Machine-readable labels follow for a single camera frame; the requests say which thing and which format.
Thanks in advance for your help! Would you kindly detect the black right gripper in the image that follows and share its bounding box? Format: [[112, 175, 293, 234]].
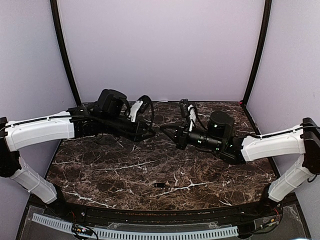
[[160, 119, 223, 152]]

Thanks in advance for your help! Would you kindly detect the key with black head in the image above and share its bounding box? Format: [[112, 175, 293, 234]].
[[153, 182, 166, 188]]

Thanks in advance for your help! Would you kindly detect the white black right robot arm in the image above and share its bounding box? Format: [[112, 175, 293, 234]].
[[160, 111, 320, 217]]

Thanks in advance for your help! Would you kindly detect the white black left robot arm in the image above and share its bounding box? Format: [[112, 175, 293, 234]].
[[0, 89, 155, 218]]

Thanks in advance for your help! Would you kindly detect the left circuit board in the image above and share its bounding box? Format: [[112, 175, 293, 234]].
[[71, 223, 93, 236]]

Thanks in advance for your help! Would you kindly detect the circuit board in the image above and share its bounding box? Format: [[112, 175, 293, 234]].
[[71, 223, 93, 236], [260, 218, 279, 230]]

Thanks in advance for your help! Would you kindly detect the right circuit board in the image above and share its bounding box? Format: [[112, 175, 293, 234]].
[[260, 218, 279, 230]]

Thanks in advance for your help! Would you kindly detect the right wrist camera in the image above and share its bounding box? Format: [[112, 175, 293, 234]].
[[179, 98, 196, 132]]

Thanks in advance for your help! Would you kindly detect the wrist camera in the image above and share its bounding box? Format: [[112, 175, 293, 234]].
[[179, 98, 196, 132], [124, 95, 154, 123]]

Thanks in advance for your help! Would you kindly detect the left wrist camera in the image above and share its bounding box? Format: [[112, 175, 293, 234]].
[[124, 95, 154, 123]]

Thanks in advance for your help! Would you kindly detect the black front rail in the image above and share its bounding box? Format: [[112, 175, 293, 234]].
[[61, 203, 262, 226]]

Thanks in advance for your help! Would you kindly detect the white slotted cable duct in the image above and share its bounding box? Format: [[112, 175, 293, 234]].
[[31, 213, 239, 240]]

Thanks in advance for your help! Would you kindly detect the black right corner post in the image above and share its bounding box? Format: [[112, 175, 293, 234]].
[[241, 0, 273, 108]]

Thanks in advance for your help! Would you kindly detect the black corner post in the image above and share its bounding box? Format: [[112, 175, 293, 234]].
[[49, 0, 82, 106], [241, 0, 273, 108]]

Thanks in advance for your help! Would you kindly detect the black left corner post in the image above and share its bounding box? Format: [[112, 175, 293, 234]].
[[49, 0, 82, 106]]

